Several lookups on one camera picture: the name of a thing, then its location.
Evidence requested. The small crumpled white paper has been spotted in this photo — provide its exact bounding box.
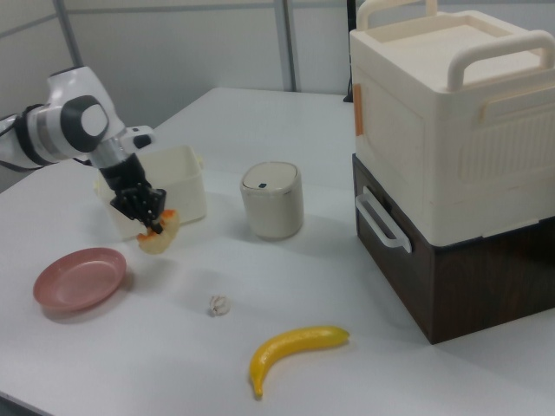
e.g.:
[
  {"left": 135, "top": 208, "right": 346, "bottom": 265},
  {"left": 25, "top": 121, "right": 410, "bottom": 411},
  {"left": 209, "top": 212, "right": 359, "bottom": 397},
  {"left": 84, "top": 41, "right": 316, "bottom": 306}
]
[{"left": 207, "top": 294, "right": 231, "bottom": 317}]

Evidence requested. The orange tape strip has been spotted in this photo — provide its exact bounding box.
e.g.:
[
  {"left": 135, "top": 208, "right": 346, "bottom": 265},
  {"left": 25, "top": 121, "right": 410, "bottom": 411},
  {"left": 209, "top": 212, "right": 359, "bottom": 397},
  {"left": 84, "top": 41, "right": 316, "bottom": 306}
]
[{"left": 353, "top": 84, "right": 365, "bottom": 136}]

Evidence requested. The bread with orange topping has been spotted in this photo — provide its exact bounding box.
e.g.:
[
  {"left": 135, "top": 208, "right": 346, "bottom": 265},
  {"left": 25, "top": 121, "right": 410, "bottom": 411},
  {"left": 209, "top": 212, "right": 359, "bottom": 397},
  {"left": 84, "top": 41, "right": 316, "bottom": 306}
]
[{"left": 136, "top": 209, "right": 181, "bottom": 256}]

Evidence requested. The dark brown wooden drawer box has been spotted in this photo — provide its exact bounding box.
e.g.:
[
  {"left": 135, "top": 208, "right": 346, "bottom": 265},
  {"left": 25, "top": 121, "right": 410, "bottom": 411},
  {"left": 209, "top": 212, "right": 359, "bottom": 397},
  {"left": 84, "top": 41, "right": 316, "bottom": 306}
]
[{"left": 351, "top": 153, "right": 555, "bottom": 346}]

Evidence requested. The cream plastic storage box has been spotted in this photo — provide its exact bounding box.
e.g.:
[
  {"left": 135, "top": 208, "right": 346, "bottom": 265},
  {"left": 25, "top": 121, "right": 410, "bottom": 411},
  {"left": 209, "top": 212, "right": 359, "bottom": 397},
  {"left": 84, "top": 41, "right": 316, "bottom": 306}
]
[{"left": 349, "top": 0, "right": 555, "bottom": 246}]

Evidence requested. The white plastic bin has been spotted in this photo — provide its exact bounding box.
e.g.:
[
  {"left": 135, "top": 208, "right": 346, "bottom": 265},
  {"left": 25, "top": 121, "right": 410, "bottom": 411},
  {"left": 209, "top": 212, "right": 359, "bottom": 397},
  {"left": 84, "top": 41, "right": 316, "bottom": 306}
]
[{"left": 94, "top": 145, "right": 208, "bottom": 243}]

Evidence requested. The small beige trash can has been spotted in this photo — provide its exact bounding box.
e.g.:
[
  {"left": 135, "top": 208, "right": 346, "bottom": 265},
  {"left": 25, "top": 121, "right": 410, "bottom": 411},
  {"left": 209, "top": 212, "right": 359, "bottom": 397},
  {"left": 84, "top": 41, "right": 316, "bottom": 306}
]
[{"left": 239, "top": 161, "right": 304, "bottom": 241}]

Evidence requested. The grey partition post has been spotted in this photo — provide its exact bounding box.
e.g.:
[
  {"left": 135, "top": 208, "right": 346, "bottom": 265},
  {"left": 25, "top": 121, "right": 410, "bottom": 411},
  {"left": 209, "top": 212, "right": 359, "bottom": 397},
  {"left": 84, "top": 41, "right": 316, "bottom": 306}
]
[
  {"left": 54, "top": 0, "right": 86, "bottom": 70},
  {"left": 280, "top": 0, "right": 301, "bottom": 93}
]

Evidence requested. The white drawer handle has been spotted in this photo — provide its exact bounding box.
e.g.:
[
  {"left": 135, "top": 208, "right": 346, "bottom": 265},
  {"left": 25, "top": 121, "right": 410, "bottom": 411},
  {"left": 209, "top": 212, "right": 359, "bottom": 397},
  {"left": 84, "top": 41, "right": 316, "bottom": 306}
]
[{"left": 354, "top": 185, "right": 413, "bottom": 254}]

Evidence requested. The yellow banana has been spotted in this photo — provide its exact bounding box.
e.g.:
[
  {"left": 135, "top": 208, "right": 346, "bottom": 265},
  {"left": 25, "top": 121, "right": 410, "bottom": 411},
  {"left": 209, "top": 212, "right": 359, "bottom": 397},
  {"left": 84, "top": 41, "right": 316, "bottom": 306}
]
[{"left": 248, "top": 324, "right": 351, "bottom": 400}]

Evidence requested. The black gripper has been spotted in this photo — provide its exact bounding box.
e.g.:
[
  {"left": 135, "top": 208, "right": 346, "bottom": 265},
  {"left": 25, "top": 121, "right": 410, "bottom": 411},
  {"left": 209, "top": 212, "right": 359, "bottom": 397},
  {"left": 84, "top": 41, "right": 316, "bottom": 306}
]
[{"left": 98, "top": 153, "right": 168, "bottom": 233}]

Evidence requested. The pink plate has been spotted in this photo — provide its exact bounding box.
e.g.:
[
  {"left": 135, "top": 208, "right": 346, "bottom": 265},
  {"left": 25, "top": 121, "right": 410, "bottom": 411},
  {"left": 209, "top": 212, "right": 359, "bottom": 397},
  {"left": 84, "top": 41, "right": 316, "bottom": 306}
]
[{"left": 33, "top": 246, "right": 127, "bottom": 312}]

